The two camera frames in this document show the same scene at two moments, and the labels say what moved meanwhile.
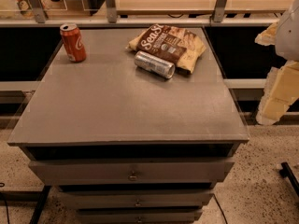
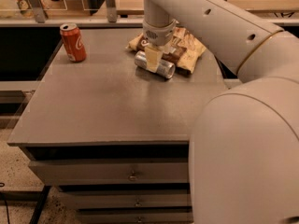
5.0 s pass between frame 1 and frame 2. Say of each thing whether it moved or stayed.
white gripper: moved
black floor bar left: stayed
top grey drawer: stayed
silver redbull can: stayed
